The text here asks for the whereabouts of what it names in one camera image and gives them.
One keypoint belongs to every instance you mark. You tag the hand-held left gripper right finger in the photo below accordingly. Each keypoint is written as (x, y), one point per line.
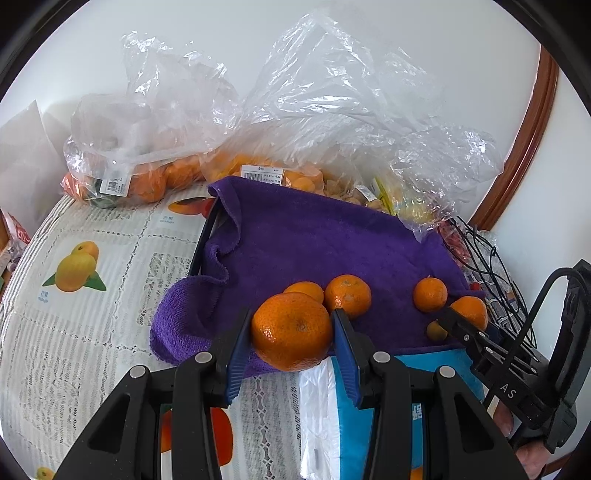
(346, 360)

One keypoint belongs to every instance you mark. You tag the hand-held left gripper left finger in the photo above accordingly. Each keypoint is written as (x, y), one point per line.
(238, 360)

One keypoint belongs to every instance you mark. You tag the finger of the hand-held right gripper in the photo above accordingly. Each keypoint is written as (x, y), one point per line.
(466, 334)
(508, 341)

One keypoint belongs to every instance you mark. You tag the large orange mandarin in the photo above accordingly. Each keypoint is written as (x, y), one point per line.
(291, 332)

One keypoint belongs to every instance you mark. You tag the black tray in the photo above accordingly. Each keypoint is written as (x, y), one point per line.
(203, 244)

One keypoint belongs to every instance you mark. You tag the person's right hand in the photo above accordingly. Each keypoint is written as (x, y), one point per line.
(531, 461)

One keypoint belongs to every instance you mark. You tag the small dull yellow kumquat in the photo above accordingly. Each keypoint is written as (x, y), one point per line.
(435, 331)

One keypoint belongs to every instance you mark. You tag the blue and white tissue pack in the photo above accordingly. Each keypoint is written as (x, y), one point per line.
(318, 415)

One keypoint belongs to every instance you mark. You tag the oval orange kumquat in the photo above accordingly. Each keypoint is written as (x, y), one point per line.
(307, 290)

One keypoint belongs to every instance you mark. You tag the purple towel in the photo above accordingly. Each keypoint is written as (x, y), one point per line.
(300, 240)

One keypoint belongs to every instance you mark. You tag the pile of tan husked berries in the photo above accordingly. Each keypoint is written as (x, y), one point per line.
(344, 191)

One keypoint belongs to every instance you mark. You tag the clear plastic bag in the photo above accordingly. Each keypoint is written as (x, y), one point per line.
(443, 157)
(323, 92)
(138, 134)

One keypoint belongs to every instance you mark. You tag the pile of bagged kumquats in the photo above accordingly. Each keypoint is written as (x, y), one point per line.
(304, 177)

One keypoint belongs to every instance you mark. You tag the pile of bagged mandarins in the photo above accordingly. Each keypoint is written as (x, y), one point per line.
(147, 184)

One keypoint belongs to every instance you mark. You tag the red and white packet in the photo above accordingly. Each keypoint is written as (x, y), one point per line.
(18, 230)

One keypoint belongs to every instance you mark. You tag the white paper sheet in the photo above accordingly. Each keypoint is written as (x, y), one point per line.
(27, 152)

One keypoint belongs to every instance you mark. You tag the brown wooden door frame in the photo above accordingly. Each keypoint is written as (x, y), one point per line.
(521, 147)

